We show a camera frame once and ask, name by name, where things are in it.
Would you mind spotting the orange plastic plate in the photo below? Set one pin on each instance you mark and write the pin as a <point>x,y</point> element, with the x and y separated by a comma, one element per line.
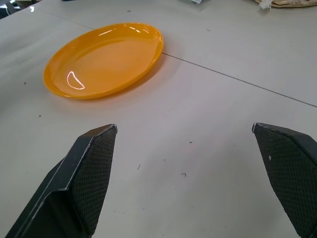
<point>104,61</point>

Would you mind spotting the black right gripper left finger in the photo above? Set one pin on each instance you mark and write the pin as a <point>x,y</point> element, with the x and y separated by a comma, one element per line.
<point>81,178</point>

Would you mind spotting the woven wicker basket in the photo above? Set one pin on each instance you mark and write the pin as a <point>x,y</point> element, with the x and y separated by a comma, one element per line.
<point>288,3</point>

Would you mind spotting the white cloth scrap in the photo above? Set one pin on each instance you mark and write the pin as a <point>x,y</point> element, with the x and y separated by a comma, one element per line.
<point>265,4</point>

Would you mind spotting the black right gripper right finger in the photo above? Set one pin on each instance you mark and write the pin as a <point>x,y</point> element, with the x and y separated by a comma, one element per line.
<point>289,171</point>

